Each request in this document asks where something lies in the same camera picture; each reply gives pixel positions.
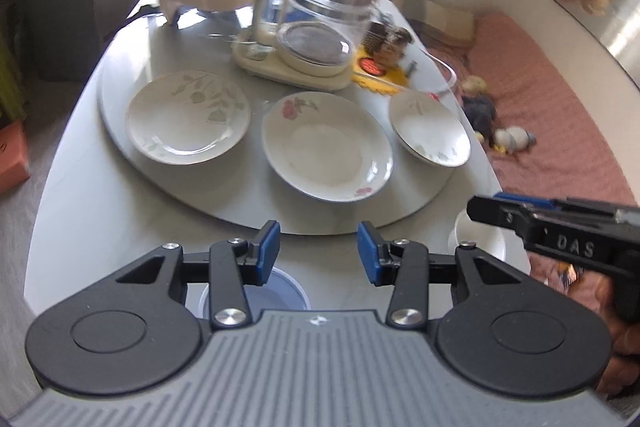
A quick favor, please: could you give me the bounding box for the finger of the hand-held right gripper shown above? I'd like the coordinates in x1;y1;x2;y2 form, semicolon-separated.
492;192;557;210
467;195;533;238

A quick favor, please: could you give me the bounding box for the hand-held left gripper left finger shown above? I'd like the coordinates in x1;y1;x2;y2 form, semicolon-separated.
116;220;281;329

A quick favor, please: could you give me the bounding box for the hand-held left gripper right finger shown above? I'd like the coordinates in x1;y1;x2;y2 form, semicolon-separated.
356;221;526;332

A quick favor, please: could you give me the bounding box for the pink flower plate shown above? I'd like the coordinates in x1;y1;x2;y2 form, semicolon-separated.
261;91;394;202

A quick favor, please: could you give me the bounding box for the leaf pattern bowl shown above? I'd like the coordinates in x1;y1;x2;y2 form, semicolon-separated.
388;91;472;168

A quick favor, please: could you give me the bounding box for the green leaf plate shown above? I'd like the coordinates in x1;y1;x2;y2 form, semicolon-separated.
125;71;252;166

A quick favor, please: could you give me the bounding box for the person's right hand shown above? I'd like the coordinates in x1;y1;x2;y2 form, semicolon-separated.
592;276;640;400

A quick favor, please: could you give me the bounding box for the small white bowl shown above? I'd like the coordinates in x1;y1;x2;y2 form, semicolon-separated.
447;207;507;260

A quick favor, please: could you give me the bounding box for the clear plastic container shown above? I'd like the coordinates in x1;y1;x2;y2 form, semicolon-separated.
198;268;311;323

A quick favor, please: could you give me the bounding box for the white plush toy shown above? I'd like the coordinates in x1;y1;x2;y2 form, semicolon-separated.
480;126;537;154

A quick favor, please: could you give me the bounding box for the pink blanket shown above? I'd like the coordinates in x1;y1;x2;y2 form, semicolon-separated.
425;12;638;298

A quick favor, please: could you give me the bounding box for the grey round turntable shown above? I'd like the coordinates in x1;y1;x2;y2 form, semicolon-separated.
97;4;473;236

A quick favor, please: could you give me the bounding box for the dark plush toy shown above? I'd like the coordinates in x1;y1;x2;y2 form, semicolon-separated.
460;76;498;135

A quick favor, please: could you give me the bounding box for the yellow flower coaster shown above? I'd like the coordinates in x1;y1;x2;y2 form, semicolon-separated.
350;44;411;95

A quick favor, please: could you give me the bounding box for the cream kettle base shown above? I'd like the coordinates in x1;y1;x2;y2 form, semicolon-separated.
231;29;355;90

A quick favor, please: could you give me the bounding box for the brown figurine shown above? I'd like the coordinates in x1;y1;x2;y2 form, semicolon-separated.
367;24;413;65

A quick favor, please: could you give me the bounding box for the beige striped cushion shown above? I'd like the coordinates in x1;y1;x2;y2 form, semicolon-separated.
385;0;476;48

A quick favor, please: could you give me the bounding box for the glass kettle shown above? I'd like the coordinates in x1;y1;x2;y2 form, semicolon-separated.
252;0;386;75

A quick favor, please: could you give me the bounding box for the orange box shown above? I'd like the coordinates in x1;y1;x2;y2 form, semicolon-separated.
0;119;31;195

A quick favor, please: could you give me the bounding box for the white cable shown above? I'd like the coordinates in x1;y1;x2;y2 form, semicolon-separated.
410;48;460;100

